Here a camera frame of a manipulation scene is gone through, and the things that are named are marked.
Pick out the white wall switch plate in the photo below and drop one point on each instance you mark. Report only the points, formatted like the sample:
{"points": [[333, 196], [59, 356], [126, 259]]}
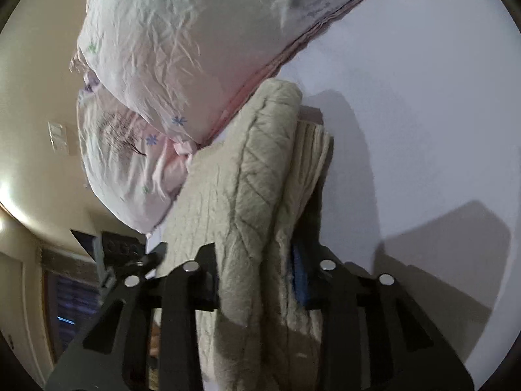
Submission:
{"points": [[58, 137]]}

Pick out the white floral pillow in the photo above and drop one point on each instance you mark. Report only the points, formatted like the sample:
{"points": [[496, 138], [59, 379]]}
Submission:
{"points": [[163, 57]]}

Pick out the window with dark blinds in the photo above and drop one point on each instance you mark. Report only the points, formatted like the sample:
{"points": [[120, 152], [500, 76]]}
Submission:
{"points": [[73, 309]]}

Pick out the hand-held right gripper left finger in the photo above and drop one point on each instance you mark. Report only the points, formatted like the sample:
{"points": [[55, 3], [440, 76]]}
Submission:
{"points": [[205, 281]]}

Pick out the beige quilted blanket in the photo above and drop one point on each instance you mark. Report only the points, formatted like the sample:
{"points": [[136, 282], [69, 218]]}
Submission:
{"points": [[248, 195]]}

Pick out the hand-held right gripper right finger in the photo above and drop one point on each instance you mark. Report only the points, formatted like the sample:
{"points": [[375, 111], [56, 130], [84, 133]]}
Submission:
{"points": [[302, 279]]}

